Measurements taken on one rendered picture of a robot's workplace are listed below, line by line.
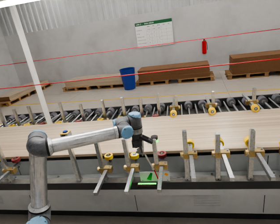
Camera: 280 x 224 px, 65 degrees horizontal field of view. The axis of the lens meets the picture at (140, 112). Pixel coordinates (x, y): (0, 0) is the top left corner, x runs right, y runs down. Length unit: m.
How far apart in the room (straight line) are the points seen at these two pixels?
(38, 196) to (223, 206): 1.72
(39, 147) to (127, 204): 1.43
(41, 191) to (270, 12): 8.46
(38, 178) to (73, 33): 8.61
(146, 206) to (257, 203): 1.10
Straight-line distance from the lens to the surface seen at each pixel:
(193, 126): 2.42
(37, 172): 1.65
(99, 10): 9.39
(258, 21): 8.90
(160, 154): 1.96
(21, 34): 3.09
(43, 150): 1.42
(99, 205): 2.69
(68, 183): 2.27
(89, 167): 2.39
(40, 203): 1.80
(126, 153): 1.89
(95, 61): 9.65
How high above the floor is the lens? 1.97
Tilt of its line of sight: 21 degrees down
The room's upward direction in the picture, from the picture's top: 9 degrees counter-clockwise
